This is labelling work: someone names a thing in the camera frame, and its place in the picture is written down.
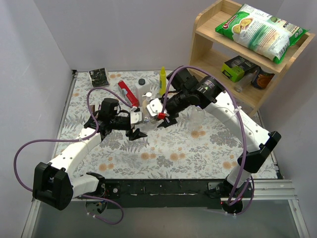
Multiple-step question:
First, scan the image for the clear plastic bottle large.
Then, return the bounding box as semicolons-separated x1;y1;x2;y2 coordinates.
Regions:
188;106;205;132

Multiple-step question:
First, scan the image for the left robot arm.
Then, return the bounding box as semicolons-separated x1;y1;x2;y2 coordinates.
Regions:
32;98;147;210

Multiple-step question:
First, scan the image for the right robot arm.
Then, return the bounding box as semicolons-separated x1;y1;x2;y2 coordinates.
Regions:
157;66;281;197

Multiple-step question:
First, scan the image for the yellow-green tube bottle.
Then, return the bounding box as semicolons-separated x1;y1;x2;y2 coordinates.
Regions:
159;66;166;96

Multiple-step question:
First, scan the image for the beige pump lotion bottle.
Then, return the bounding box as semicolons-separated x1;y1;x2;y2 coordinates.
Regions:
142;92;152;108

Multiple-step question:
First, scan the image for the white bottle black cap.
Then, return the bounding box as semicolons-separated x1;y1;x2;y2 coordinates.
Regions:
134;78;151;106

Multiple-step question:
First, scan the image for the clear small bottle on shelf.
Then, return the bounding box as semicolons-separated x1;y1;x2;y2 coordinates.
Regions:
234;71;257;93

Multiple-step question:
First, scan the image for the red toothpaste box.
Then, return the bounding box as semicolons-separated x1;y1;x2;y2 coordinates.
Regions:
117;80;139;107

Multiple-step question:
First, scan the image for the black patterned box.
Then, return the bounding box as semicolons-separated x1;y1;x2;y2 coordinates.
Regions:
88;68;109;88

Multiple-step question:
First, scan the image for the wooden shelf unit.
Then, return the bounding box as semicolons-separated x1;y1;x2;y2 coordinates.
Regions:
189;0;315;116

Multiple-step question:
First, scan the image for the green black box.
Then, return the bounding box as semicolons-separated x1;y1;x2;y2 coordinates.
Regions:
221;56;257;83

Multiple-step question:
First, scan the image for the tin can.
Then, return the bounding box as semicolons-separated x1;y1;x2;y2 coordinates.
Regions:
251;67;275;89

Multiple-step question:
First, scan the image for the green chips bag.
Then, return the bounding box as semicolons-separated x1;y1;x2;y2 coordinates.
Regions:
215;4;307;64

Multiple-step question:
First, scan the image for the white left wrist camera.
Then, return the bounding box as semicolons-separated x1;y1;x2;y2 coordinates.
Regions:
130;111;143;125

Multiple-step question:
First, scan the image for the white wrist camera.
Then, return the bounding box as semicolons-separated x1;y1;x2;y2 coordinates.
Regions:
146;98;163;118
130;111;143;125

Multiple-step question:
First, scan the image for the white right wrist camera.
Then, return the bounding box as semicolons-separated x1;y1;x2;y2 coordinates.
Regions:
146;98;163;118

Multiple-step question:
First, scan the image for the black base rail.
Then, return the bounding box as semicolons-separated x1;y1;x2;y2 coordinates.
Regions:
104;179;233;209

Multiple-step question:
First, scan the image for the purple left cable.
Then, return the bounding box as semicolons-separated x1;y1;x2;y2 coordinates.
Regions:
13;87;138;194

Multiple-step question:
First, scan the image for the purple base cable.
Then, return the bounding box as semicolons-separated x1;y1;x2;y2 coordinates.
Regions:
81;194;124;226

